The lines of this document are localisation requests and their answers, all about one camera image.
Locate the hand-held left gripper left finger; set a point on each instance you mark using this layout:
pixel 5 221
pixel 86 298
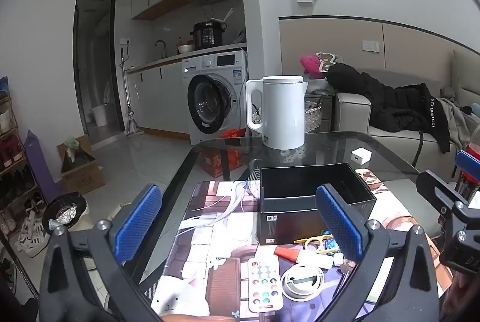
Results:
pixel 137 220

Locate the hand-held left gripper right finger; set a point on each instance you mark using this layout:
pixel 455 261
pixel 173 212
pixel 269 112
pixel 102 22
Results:
pixel 339 220

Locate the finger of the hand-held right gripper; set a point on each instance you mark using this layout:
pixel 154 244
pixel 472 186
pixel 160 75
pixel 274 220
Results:
pixel 435 187
pixel 468 162

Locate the small clear glass bottle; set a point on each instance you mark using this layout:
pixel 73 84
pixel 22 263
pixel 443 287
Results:
pixel 347 265

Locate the black rectangular box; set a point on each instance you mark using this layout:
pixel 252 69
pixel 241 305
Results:
pixel 292 209

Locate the red-capped white glue bottle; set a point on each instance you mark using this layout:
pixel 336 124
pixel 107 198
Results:
pixel 300 255

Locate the person's right hand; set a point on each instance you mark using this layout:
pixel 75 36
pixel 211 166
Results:
pixel 461 294

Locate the yellow plastic scissors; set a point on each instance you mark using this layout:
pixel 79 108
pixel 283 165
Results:
pixel 311 241

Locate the small white cap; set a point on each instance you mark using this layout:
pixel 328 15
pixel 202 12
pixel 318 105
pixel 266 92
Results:
pixel 338 259

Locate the grey garment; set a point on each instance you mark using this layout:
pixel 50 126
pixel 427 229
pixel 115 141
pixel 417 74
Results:
pixel 455 119

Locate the beige sofa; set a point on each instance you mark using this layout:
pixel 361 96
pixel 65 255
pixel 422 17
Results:
pixel 397 141

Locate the white charger cube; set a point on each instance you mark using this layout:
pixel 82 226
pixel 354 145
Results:
pixel 360 155

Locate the black trash bin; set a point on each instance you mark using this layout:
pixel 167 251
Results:
pixel 65 211

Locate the open cardboard box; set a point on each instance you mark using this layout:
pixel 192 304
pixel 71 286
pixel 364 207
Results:
pixel 80 175

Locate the printed desk mat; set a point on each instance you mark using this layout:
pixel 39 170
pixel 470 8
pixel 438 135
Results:
pixel 213 232

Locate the black jacket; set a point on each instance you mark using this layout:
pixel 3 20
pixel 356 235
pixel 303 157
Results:
pixel 390 104

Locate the striped floor mat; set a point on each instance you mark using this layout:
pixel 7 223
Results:
pixel 255 171

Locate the flat mop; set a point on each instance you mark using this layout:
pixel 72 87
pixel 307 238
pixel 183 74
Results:
pixel 131 123

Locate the white remote control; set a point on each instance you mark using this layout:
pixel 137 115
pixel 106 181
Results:
pixel 264 284

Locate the red gift box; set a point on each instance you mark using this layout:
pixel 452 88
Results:
pixel 221 156

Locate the purple yoga mat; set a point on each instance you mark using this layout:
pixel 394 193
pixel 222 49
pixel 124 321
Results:
pixel 41 171

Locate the wicker basket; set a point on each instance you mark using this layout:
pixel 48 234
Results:
pixel 313 115

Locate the white bucket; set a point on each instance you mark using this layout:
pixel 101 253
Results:
pixel 99 116

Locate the white electric kettle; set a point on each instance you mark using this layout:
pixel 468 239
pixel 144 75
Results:
pixel 283 111

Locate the white lower cabinets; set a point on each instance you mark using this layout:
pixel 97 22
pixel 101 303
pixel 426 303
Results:
pixel 165 100

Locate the shoe rack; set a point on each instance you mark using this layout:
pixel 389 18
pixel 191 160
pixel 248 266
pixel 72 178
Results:
pixel 11 156

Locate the white washing machine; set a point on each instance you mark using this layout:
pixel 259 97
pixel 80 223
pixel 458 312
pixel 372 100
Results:
pixel 225 96

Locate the pink knit hat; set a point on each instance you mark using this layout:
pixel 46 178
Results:
pixel 310 65

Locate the glass door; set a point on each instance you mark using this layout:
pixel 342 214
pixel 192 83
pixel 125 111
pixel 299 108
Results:
pixel 98 63

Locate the kitchen faucet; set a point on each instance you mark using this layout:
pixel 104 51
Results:
pixel 162 46

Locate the white bowl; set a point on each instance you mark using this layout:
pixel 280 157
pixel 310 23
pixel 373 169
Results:
pixel 186 48

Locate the black pressure cooker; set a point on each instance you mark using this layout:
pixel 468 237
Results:
pixel 206 34

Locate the wall switch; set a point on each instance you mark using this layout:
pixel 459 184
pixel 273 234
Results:
pixel 370 46

